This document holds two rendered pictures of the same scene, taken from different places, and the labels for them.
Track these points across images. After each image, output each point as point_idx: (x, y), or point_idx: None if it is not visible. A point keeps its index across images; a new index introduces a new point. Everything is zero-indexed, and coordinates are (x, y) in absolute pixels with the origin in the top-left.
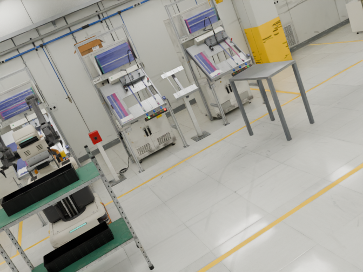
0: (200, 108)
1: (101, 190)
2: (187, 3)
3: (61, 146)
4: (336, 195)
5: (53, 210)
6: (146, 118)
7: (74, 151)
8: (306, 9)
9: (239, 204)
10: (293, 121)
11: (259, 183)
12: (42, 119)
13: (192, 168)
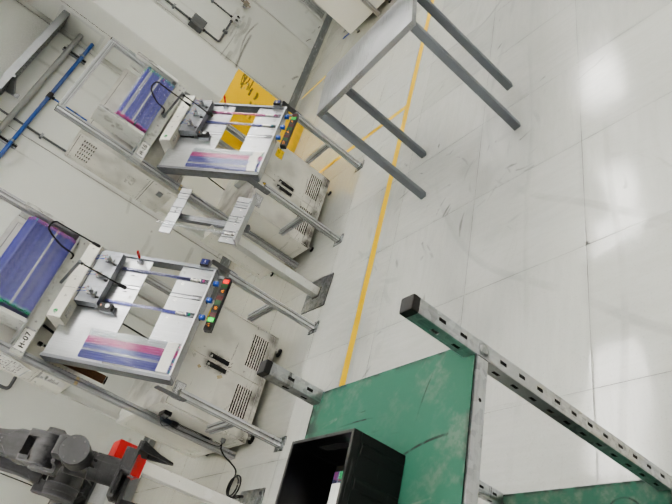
0: (253, 271)
1: None
2: (73, 133)
3: (162, 459)
4: None
5: None
6: (207, 325)
7: None
8: (258, 54)
9: (651, 239)
10: (468, 119)
11: (610, 188)
12: (11, 435)
13: (396, 327)
